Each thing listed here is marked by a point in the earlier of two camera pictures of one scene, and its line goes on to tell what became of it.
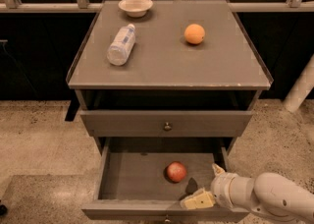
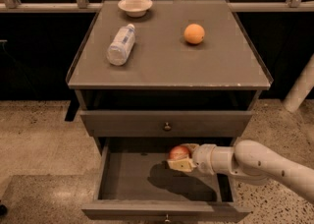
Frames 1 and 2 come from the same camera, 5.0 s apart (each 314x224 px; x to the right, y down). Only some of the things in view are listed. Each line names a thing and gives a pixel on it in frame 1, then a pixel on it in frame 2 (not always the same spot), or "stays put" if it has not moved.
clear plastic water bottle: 122,44 stays put
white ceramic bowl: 135,6 stays put
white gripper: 220,186 to 203,157
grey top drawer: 166,123 stays put
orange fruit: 194,33 stays put
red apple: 177,172 to 180,152
